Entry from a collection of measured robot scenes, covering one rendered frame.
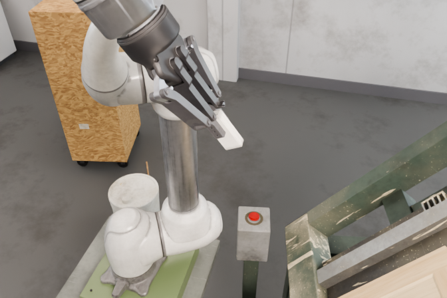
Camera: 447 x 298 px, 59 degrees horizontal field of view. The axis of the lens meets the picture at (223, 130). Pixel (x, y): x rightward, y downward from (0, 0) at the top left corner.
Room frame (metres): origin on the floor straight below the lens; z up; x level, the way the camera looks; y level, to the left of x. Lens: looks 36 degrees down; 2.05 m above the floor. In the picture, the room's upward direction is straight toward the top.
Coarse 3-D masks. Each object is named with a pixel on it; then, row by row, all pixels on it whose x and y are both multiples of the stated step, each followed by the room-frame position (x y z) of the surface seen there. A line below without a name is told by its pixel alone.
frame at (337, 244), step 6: (330, 240) 0.99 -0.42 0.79; (336, 240) 0.99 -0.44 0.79; (342, 240) 0.99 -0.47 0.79; (348, 240) 0.99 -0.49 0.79; (354, 240) 0.99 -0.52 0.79; (360, 240) 0.99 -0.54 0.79; (330, 246) 0.96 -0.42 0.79; (336, 246) 0.96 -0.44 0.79; (342, 246) 0.96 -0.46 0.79; (348, 246) 0.96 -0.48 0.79; (330, 252) 0.93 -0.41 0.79; (336, 252) 0.93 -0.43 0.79; (288, 276) 0.96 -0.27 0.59; (288, 282) 0.95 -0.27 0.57; (288, 288) 0.94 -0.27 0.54; (288, 294) 0.94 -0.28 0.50
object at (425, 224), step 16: (432, 208) 0.75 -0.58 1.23; (400, 224) 0.76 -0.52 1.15; (416, 224) 0.73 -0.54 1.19; (432, 224) 0.71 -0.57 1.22; (384, 240) 0.74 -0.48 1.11; (400, 240) 0.71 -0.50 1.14; (416, 240) 0.71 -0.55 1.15; (352, 256) 0.75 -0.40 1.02; (368, 256) 0.72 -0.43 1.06; (384, 256) 0.72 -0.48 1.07; (320, 272) 0.76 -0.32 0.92; (336, 272) 0.73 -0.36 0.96; (352, 272) 0.72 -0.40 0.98
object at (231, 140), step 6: (216, 114) 0.47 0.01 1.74; (222, 120) 0.46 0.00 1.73; (222, 126) 0.46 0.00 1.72; (228, 126) 0.47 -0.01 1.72; (228, 132) 0.46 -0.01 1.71; (234, 132) 0.47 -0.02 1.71; (222, 138) 0.47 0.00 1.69; (228, 138) 0.47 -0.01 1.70; (234, 138) 0.46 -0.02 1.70; (222, 144) 0.47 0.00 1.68; (228, 144) 0.47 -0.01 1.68; (234, 144) 0.47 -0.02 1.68; (240, 144) 0.47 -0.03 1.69
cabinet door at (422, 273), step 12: (432, 252) 0.65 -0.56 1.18; (444, 252) 0.63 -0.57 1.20; (408, 264) 0.65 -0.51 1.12; (420, 264) 0.63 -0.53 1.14; (432, 264) 0.62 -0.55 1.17; (444, 264) 0.60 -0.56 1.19; (384, 276) 0.65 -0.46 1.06; (396, 276) 0.64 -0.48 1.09; (408, 276) 0.62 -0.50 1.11; (420, 276) 0.60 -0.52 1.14; (432, 276) 0.59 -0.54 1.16; (444, 276) 0.57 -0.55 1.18; (360, 288) 0.66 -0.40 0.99; (372, 288) 0.64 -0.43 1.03; (384, 288) 0.62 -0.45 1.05; (396, 288) 0.60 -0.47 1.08; (408, 288) 0.59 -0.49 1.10; (420, 288) 0.58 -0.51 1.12; (432, 288) 0.56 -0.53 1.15; (444, 288) 0.55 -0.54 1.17
